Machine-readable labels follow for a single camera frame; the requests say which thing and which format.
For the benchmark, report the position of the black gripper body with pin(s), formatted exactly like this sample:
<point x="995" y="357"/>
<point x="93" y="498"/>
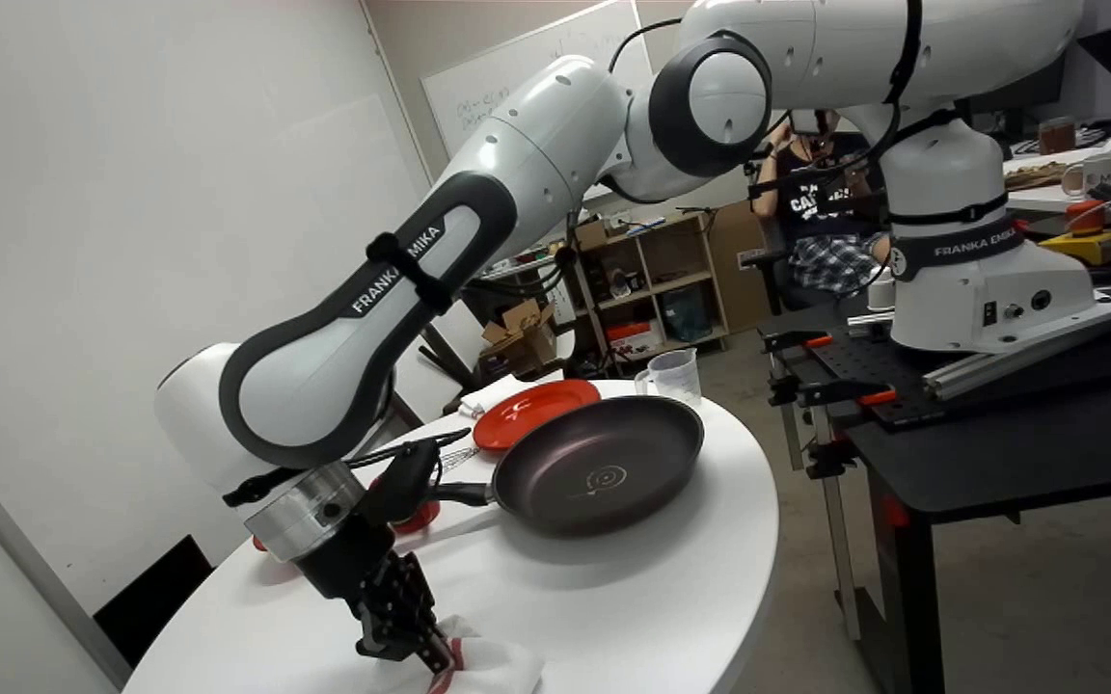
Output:
<point x="383" y="565"/>

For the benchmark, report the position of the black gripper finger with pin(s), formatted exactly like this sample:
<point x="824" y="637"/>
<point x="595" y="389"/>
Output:
<point x="383" y="641"/>
<point x="438" y="651"/>

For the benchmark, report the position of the white towel with red stripes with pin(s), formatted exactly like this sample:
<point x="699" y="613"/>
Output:
<point x="501" y="669"/>

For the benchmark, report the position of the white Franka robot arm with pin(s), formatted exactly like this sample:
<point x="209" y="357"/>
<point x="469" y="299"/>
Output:
<point x="482" y="195"/>

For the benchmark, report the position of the red mug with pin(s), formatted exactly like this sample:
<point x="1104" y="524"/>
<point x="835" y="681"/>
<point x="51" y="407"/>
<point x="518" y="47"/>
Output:
<point x="421" y="518"/>

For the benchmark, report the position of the red plate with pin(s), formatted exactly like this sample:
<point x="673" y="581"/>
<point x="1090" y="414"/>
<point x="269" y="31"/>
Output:
<point x="529" y="414"/>

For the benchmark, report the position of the black frying pan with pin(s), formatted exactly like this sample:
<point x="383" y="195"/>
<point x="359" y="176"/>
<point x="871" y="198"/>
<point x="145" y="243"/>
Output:
<point x="601" y="466"/>

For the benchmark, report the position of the brown cardboard box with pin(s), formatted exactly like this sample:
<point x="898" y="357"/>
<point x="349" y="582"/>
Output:
<point x="518" y="335"/>

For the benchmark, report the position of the clear plastic measuring cup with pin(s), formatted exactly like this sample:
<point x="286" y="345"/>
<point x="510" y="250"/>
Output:
<point x="673" y="375"/>

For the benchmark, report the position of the wooden cube shelf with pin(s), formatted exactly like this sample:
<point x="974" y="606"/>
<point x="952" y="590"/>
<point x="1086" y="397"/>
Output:
<point x="656" y="273"/>

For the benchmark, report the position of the white whiteboard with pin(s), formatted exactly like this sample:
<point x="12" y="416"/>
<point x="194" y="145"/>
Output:
<point x="492" y="79"/>

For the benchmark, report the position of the black workbench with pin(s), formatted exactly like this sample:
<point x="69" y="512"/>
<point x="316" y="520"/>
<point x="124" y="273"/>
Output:
<point x="1032" y="448"/>

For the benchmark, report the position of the yellow flat object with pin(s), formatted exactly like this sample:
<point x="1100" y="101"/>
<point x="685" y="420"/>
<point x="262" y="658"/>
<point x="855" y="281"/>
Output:
<point x="1090" y="249"/>

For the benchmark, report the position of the round white pedestal table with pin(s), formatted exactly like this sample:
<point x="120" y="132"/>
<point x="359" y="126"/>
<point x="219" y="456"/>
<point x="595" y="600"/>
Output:
<point x="656" y="581"/>

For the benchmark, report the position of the aluminium profile rail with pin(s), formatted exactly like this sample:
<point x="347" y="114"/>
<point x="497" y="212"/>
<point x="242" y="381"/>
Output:
<point x="1042" y="339"/>

